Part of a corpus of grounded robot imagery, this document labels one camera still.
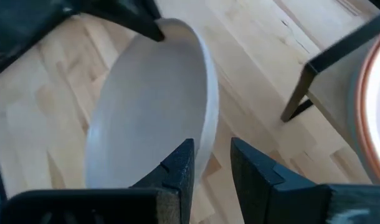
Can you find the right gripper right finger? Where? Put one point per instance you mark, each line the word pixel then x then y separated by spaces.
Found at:
pixel 264 193

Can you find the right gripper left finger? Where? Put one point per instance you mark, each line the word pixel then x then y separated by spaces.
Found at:
pixel 174 186

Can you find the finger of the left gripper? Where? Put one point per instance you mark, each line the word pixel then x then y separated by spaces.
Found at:
pixel 131 15

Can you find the beige grey plate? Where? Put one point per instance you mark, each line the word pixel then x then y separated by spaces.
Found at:
pixel 152 102

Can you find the terracotta orange plate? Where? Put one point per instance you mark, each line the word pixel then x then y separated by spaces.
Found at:
pixel 359 102

